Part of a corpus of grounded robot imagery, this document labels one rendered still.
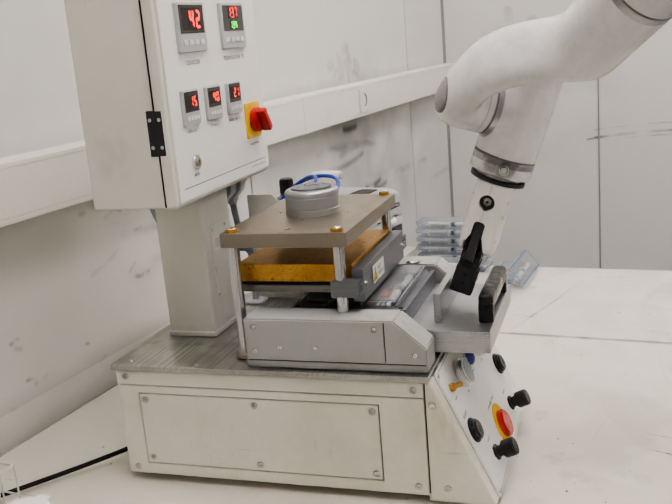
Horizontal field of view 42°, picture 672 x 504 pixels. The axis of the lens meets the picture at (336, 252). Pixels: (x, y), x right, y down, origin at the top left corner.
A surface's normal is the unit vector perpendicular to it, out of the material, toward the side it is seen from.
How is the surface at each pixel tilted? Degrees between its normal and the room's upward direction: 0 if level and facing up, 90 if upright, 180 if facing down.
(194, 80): 90
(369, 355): 90
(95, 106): 90
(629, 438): 0
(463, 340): 90
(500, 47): 53
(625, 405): 0
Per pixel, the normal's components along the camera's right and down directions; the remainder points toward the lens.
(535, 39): -0.43, -0.38
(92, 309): 0.91, 0.02
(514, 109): 0.14, 0.27
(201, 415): -0.30, 0.25
